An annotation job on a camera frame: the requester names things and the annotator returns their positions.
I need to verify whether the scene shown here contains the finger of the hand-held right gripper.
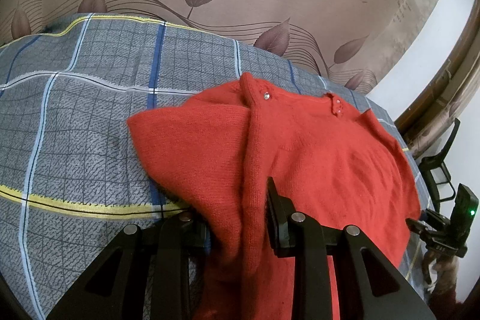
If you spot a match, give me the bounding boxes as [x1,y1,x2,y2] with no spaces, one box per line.
[406,217,436,242]
[417,118,461,202]

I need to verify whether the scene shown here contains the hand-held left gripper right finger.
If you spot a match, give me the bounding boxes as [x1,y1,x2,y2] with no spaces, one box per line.
[265,177,437,320]

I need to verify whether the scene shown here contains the red knit sweater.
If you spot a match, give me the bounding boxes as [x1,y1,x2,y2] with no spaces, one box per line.
[127,72,421,320]

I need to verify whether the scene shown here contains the grey plaid bed sheet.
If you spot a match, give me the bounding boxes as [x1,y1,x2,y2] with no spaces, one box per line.
[0,13,432,320]

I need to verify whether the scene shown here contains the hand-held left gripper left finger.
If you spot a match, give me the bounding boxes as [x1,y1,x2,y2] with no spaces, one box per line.
[47,211,211,320]

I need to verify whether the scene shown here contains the brown wooden door frame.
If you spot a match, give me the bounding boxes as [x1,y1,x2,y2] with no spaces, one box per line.
[394,0,480,141]

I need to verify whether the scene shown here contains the person's right hand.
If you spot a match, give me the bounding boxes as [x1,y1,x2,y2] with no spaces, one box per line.
[423,247,459,292]

